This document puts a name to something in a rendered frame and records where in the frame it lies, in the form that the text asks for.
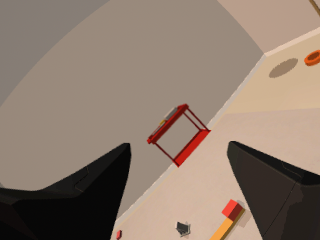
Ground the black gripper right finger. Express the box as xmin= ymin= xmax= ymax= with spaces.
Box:
xmin=227 ymin=141 xmax=320 ymax=240

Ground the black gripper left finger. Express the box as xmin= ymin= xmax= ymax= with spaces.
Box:
xmin=0 ymin=143 xmax=132 ymax=240

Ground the orange bar with red end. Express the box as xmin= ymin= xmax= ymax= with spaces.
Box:
xmin=209 ymin=200 xmax=245 ymax=240

